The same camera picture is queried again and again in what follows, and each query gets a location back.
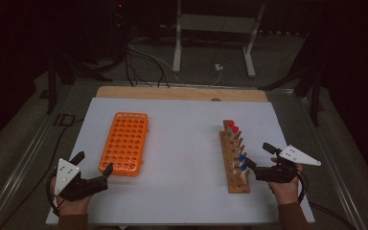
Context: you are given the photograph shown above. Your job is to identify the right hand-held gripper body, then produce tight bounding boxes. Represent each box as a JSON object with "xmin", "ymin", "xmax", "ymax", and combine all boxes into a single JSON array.
[{"xmin": 254, "ymin": 145, "xmax": 322, "ymax": 184}]

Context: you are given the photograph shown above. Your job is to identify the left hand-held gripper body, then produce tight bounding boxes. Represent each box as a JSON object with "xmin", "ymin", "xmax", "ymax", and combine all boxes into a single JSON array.
[{"xmin": 54, "ymin": 157, "xmax": 110, "ymax": 202}]

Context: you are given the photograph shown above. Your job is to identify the wooden tube rack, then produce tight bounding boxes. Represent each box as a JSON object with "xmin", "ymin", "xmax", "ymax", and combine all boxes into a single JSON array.
[{"xmin": 218, "ymin": 119, "xmax": 252, "ymax": 195}]

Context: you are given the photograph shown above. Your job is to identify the orange plastic tube rack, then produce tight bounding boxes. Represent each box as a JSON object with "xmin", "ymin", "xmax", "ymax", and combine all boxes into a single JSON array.
[{"xmin": 98, "ymin": 111, "xmax": 150, "ymax": 177}]

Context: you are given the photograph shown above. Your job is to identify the person's right hand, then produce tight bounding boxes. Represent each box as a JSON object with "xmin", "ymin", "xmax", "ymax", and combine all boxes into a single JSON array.
[{"xmin": 267, "ymin": 157, "xmax": 304, "ymax": 206}]

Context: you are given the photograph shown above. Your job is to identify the person's left hand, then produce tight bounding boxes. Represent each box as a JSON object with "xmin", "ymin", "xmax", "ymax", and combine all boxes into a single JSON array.
[{"xmin": 49, "ymin": 173, "xmax": 94, "ymax": 217}]

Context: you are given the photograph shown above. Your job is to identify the black tripod stand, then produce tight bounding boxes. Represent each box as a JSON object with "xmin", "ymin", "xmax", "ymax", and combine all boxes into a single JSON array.
[
  {"xmin": 258, "ymin": 32, "xmax": 326, "ymax": 127},
  {"xmin": 45, "ymin": 52, "xmax": 113, "ymax": 115}
]

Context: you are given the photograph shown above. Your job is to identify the white table mat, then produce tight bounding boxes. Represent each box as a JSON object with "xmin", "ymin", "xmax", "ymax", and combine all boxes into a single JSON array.
[{"xmin": 45, "ymin": 97, "xmax": 316, "ymax": 226}]

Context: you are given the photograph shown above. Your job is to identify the grey metal stand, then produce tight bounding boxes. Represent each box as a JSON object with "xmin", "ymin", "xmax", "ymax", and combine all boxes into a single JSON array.
[{"xmin": 172, "ymin": 0, "xmax": 266, "ymax": 79}]

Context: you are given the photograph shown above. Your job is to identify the dark equipment rack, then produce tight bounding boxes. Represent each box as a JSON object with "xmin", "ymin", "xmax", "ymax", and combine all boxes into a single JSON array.
[{"xmin": 107, "ymin": 0, "xmax": 132, "ymax": 63}]

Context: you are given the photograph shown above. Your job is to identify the long black floor cable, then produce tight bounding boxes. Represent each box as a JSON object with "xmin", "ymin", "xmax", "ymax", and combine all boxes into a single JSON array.
[
  {"xmin": 0, "ymin": 118, "xmax": 84, "ymax": 230},
  {"xmin": 308, "ymin": 200, "xmax": 357, "ymax": 230}
]

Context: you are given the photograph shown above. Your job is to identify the left hand-held gripper cable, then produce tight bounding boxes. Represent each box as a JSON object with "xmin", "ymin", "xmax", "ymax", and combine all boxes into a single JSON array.
[{"xmin": 45, "ymin": 173, "xmax": 61, "ymax": 217}]

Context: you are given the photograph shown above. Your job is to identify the hand-held gripper cable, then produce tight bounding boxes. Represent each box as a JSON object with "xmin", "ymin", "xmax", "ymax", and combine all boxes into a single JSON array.
[
  {"xmin": 45, "ymin": 173, "xmax": 61, "ymax": 217},
  {"xmin": 296, "ymin": 170, "xmax": 310, "ymax": 204}
]

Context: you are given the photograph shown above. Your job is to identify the right hand-held gripper cable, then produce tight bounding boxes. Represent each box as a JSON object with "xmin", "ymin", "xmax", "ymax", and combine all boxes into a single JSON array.
[{"xmin": 296, "ymin": 170, "xmax": 310, "ymax": 204}]

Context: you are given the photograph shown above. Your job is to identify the white floor cable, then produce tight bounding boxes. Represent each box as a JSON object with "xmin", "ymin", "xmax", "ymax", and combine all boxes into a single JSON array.
[{"xmin": 209, "ymin": 69, "xmax": 224, "ymax": 86}]

